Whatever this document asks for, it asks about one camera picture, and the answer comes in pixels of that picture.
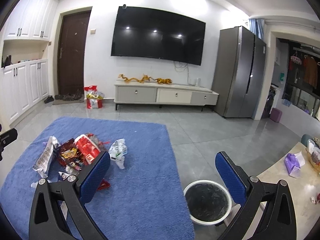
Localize purple tissue pack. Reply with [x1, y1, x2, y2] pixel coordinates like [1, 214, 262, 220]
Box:
[284, 152, 305, 178]

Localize golden dragon ornament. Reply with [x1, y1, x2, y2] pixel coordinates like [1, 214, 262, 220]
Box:
[118, 74, 151, 83]

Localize purple storage box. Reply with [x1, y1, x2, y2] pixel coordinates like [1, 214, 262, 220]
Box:
[269, 108, 282, 123]

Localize golden tiger ornament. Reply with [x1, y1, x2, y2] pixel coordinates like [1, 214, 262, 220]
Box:
[155, 78, 172, 85]

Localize blue shaggy rug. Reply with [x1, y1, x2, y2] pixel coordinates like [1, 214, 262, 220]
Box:
[1, 117, 195, 239]

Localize black bag on counter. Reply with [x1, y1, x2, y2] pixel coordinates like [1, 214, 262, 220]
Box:
[2, 55, 12, 68]

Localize red white snack bag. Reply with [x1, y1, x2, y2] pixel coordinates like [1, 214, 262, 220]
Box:
[74, 133, 110, 165]

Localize dark red snack bag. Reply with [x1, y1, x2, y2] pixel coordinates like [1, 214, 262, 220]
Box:
[57, 138, 83, 171]

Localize white round trash bin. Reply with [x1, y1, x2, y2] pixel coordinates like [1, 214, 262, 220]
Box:
[183, 180, 232, 226]

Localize white grey TV cabinet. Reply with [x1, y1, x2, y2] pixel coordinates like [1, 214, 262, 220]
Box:
[114, 81, 219, 107]

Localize red white gift bag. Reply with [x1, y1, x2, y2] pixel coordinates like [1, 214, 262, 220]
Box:
[84, 85, 104, 109]

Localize white upper wall cabinets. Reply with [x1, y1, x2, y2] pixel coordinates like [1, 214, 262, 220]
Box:
[4, 0, 58, 41]

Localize white router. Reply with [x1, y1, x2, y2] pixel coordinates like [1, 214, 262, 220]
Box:
[195, 77, 201, 87]

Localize dark brown entrance door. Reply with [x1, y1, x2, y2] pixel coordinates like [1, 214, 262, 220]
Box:
[57, 10, 91, 95]

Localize white blue snack bag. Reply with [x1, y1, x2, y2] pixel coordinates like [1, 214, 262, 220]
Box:
[33, 136, 60, 178]

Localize wall mounted black television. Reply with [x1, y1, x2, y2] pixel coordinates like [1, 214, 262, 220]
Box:
[111, 6, 206, 66]

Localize white crumpled tissue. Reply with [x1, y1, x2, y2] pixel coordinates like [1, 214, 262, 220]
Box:
[58, 171, 70, 181]

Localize white silver crumpled wrapper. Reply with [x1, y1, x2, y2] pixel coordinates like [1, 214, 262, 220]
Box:
[108, 139, 127, 170]

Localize brown door mat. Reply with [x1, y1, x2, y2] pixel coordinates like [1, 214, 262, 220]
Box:
[53, 94, 84, 105]

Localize grey double door refrigerator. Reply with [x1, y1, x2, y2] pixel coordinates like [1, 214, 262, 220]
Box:
[212, 26, 267, 118]

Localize red orange chips bag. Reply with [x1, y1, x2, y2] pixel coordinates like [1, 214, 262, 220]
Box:
[97, 179, 111, 191]

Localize black slipper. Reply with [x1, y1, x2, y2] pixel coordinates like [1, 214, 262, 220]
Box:
[44, 95, 55, 104]

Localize blue striped curtain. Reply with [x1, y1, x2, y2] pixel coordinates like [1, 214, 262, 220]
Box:
[249, 18, 265, 40]

